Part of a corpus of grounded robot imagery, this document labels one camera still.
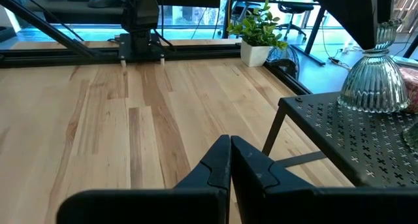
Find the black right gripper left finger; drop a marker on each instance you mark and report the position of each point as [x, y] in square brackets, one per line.
[147, 207]

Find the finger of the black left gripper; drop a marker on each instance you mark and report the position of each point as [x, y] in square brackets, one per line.
[356, 15]
[386, 5]

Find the pink patterned ceramic bowl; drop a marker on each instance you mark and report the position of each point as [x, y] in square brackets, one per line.
[412, 90]

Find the black office chair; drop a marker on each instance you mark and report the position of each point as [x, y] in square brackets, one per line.
[294, 8]

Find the black table in background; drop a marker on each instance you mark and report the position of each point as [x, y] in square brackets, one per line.
[343, 136]

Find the black aluminium table frame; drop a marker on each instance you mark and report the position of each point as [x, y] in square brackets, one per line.
[65, 55]

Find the black computer mouse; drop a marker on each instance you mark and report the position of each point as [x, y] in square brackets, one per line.
[102, 1]

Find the black side desk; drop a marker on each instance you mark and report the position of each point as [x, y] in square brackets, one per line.
[81, 13]

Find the black floor fan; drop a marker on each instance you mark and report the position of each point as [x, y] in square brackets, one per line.
[287, 62]

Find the green plant in white pot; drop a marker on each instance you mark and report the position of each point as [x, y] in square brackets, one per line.
[258, 28]

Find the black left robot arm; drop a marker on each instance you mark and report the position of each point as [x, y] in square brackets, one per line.
[143, 11]

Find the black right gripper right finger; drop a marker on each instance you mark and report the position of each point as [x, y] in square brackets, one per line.
[294, 207]

